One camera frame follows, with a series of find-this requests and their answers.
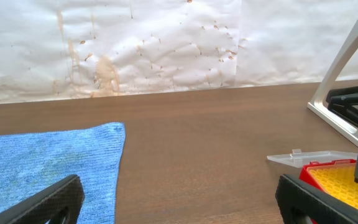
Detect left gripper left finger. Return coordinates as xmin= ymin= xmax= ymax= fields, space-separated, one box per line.
xmin=0 ymin=174 xmax=86 ymax=224

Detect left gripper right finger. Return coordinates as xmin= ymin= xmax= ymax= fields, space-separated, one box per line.
xmin=275 ymin=173 xmax=358 ymax=224

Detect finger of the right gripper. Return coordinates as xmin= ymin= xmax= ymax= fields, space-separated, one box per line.
xmin=325 ymin=85 xmax=358 ymax=104
xmin=327 ymin=90 xmax=358 ymax=140

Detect white and blue stand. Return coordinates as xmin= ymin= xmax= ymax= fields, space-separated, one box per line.
xmin=306 ymin=0 xmax=358 ymax=147

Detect red and yellow tip box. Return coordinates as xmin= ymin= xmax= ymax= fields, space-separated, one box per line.
xmin=266 ymin=148 xmax=358 ymax=224

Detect blue cloth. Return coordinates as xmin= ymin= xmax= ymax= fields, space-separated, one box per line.
xmin=0 ymin=121 xmax=126 ymax=224

